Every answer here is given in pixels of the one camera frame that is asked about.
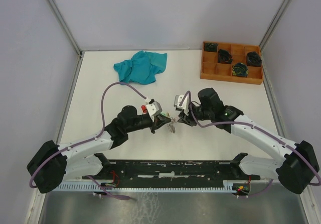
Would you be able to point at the status led board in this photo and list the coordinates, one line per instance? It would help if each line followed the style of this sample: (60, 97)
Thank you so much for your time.
(113, 184)
(243, 189)

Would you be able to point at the left corner aluminium post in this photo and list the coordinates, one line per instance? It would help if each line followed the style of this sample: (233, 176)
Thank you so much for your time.
(64, 26)

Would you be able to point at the dark rolled sock yellow-patterned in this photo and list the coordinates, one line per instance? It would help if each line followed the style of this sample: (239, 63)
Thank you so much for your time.
(240, 70)

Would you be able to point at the left status led board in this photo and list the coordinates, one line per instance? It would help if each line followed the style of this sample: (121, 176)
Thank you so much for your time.
(113, 184)

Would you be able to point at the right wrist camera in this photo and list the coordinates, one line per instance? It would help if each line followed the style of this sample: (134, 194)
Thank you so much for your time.
(181, 103)

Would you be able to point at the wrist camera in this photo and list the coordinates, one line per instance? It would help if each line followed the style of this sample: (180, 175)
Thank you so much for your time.
(181, 103)
(153, 108)

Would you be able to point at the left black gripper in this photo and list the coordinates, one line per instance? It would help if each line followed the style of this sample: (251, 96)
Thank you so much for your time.
(158, 121)

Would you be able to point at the white slotted cable duct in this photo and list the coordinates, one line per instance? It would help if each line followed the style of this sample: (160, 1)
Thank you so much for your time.
(89, 186)

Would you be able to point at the dark rolled sock right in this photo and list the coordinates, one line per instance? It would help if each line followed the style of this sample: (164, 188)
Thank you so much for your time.
(253, 59)

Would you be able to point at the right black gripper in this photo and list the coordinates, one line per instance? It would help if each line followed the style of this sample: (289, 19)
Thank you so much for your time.
(185, 118)

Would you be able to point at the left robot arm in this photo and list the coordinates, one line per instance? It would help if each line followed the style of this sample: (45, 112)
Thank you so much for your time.
(55, 163)

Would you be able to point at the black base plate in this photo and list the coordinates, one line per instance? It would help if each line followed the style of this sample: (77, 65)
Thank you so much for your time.
(165, 173)

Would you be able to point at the teal cloth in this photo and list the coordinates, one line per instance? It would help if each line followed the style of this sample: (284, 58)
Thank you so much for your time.
(142, 67)

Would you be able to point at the metal keyring holder yellow tip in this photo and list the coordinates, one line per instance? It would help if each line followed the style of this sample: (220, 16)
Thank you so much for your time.
(171, 126)

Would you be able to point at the right corner aluminium post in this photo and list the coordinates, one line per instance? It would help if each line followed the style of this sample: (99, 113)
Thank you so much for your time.
(274, 23)

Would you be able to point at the wooden compartment tray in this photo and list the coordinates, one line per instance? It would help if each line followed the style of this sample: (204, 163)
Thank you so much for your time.
(212, 70)

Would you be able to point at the dark rolled sock top-left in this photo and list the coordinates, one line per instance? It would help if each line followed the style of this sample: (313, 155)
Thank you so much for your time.
(210, 47)

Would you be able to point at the right status led board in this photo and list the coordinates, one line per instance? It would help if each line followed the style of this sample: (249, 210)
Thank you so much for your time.
(243, 189)

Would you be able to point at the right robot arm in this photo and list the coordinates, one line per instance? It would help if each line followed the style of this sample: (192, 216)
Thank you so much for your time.
(293, 164)

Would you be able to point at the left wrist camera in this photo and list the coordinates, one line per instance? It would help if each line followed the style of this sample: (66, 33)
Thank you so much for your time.
(153, 108)

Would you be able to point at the corner aluminium post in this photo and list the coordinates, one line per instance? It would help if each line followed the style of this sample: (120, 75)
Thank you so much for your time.
(64, 26)
(274, 23)

